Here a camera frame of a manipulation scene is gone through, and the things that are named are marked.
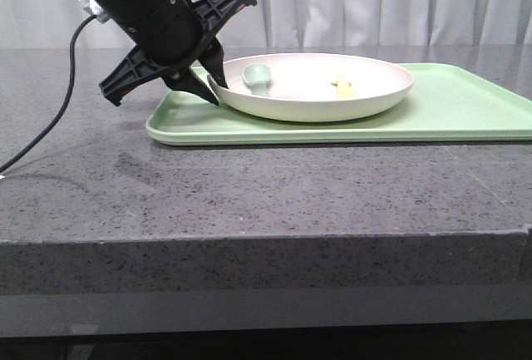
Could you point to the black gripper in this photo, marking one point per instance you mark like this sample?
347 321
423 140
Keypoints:
182 32

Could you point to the light green tray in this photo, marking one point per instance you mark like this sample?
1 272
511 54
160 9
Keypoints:
446 103

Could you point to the white round plate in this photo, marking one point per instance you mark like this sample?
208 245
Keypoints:
300 89

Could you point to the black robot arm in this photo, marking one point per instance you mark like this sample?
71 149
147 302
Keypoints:
131 13

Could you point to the white curtain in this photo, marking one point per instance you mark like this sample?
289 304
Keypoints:
308 23

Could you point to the teal plastic spoon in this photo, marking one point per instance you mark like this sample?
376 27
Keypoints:
257 77

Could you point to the yellow plastic fork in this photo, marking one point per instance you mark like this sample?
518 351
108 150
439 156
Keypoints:
343 88

